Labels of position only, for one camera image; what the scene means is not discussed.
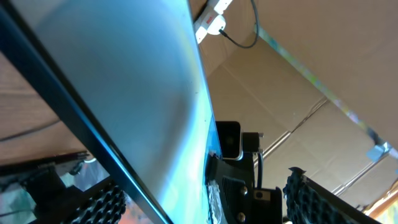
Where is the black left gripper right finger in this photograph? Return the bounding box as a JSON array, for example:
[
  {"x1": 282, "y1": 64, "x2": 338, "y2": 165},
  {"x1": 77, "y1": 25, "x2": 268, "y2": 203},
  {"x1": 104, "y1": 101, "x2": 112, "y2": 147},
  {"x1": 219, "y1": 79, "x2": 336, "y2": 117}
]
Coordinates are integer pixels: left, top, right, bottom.
[{"x1": 283, "y1": 167, "x2": 379, "y2": 224}]

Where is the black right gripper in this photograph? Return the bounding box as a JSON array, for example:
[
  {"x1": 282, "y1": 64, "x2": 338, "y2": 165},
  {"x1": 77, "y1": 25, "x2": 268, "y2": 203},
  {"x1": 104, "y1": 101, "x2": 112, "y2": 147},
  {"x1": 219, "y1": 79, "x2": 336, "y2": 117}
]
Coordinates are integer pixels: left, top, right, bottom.
[{"x1": 206, "y1": 152, "x2": 282, "y2": 224}]

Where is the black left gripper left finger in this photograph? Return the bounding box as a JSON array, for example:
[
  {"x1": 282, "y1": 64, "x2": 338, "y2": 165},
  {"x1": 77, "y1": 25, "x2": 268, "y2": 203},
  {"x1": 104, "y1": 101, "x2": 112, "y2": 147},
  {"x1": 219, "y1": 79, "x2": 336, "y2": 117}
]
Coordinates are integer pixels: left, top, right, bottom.
[{"x1": 27, "y1": 177, "x2": 126, "y2": 224}]

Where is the Samsung Galaxy smartphone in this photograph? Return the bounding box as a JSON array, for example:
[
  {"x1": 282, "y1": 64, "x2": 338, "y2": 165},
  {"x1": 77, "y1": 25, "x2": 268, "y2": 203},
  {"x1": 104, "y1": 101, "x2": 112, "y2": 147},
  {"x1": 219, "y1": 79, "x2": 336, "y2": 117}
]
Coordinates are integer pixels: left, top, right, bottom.
[{"x1": 1, "y1": 0, "x2": 220, "y2": 223}]

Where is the black USB charging cable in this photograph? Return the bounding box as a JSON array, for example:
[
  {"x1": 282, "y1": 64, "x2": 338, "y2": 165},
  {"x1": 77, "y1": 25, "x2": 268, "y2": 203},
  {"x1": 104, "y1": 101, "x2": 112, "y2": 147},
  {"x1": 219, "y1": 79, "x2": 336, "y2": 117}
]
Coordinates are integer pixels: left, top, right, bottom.
[{"x1": 218, "y1": 0, "x2": 260, "y2": 49}]

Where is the white charger plug adapter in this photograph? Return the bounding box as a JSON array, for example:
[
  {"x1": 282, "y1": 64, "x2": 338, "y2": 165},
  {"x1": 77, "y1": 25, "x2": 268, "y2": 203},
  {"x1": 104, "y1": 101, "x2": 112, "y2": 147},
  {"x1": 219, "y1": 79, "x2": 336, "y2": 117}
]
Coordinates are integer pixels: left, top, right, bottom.
[{"x1": 206, "y1": 15, "x2": 226, "y2": 35}]

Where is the white power strip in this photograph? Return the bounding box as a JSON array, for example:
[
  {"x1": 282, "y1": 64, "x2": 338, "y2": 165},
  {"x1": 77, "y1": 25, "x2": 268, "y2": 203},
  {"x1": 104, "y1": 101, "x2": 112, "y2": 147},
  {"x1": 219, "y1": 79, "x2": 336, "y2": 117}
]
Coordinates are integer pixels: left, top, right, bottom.
[{"x1": 194, "y1": 0, "x2": 232, "y2": 44}]

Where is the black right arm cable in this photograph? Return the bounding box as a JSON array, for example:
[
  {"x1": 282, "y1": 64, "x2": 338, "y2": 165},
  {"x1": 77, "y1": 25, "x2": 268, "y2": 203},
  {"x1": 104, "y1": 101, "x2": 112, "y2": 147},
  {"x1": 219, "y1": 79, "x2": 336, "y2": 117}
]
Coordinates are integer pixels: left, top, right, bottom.
[{"x1": 256, "y1": 148, "x2": 265, "y2": 189}]

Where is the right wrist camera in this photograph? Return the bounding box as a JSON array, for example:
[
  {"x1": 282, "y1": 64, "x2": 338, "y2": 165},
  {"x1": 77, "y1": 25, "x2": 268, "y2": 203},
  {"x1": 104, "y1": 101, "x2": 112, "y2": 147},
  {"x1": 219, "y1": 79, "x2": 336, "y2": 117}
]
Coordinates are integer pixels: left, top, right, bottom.
[{"x1": 216, "y1": 121, "x2": 264, "y2": 161}]

